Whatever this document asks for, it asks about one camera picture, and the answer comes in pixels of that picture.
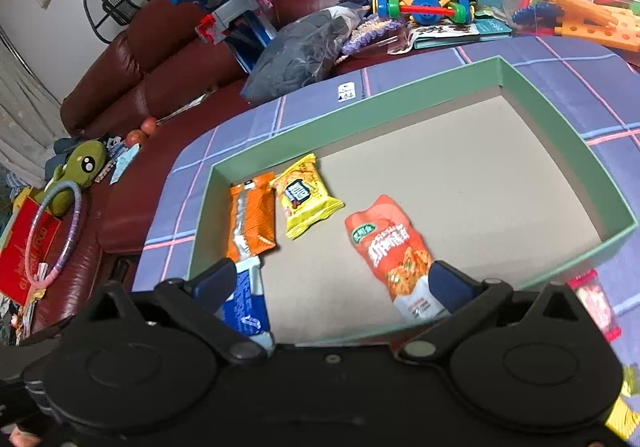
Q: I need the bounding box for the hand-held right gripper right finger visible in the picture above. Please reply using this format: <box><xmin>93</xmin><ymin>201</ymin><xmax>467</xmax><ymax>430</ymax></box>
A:
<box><xmin>399</xmin><ymin>261</ymin><xmax>596</xmax><ymax>363</ymax></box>

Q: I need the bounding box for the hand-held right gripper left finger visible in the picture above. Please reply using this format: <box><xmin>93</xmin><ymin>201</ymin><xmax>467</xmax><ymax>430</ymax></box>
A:
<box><xmin>75</xmin><ymin>259</ymin><xmax>268</xmax><ymax>363</ymax></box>

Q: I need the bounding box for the blue snack packet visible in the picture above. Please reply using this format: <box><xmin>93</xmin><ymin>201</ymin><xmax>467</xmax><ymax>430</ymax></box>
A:
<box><xmin>220</xmin><ymin>256</ymin><xmax>277</xmax><ymax>354</ymax></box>

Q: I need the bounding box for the orange snack packet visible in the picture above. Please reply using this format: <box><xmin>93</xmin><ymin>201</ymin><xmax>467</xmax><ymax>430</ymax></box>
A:
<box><xmin>226</xmin><ymin>172</ymin><xmax>277</xmax><ymax>264</ymax></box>

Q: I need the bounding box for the red-orange noodle snack packet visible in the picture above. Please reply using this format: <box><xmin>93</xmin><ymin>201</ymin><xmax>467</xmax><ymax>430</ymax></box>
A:
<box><xmin>344</xmin><ymin>194</ymin><xmax>452</xmax><ymax>326</ymax></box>

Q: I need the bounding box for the shallow green cardboard box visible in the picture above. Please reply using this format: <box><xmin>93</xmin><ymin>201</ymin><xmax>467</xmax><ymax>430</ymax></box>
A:
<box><xmin>186</xmin><ymin>55</ymin><xmax>640</xmax><ymax>347</ymax></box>

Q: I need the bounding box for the small yellow snack packet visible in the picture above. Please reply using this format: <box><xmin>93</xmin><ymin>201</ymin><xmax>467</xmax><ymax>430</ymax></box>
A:
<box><xmin>269</xmin><ymin>153</ymin><xmax>346</xmax><ymax>241</ymax></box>

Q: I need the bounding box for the red clear-edged snack packet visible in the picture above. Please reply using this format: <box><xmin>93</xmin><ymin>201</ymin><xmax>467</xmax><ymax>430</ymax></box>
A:
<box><xmin>566</xmin><ymin>269</ymin><xmax>622</xmax><ymax>341</ymax></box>

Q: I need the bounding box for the blue white toy card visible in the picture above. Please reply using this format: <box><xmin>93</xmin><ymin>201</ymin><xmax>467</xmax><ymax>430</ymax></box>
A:
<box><xmin>94</xmin><ymin>137</ymin><xmax>142</xmax><ymax>186</ymax></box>

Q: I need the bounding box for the green plush toy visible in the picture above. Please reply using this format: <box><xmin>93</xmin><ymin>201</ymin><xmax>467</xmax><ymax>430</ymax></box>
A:
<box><xmin>44</xmin><ymin>139</ymin><xmax>109</xmax><ymax>217</ymax></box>

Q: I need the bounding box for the red cardboard box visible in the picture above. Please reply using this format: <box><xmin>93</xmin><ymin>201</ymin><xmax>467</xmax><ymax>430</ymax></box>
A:
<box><xmin>0</xmin><ymin>200</ymin><xmax>62</xmax><ymax>304</ymax></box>

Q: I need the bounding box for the dark red leather sofa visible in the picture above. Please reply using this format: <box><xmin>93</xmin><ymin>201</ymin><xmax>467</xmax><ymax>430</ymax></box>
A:
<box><xmin>22</xmin><ymin>0</ymin><xmax>501</xmax><ymax>343</ymax></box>

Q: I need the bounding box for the grey plastic bag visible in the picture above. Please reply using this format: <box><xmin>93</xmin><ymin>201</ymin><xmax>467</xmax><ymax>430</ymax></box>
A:
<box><xmin>241</xmin><ymin>6</ymin><xmax>362</xmax><ymax>104</ymax></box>

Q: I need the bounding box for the blue plaid blanket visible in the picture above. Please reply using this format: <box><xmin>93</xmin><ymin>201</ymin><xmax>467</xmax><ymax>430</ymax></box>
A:
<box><xmin>131</xmin><ymin>34</ymin><xmax>640</xmax><ymax>370</ymax></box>

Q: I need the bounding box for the white curtain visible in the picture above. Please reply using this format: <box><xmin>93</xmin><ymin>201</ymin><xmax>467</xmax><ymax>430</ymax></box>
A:
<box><xmin>0</xmin><ymin>24</ymin><xmax>68</xmax><ymax>175</ymax></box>

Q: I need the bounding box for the black mesh back support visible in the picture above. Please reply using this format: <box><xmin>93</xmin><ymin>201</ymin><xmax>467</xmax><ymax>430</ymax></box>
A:
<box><xmin>83</xmin><ymin>0</ymin><xmax>152</xmax><ymax>45</ymax></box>

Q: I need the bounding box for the pink purple hoop ring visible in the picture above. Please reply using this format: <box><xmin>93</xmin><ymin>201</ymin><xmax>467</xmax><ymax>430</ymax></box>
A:
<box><xmin>25</xmin><ymin>180</ymin><xmax>84</xmax><ymax>289</ymax></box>

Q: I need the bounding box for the purple bead string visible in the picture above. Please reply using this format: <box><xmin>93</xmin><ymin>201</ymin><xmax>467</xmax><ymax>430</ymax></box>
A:
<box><xmin>338</xmin><ymin>13</ymin><xmax>404</xmax><ymax>63</ymax></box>

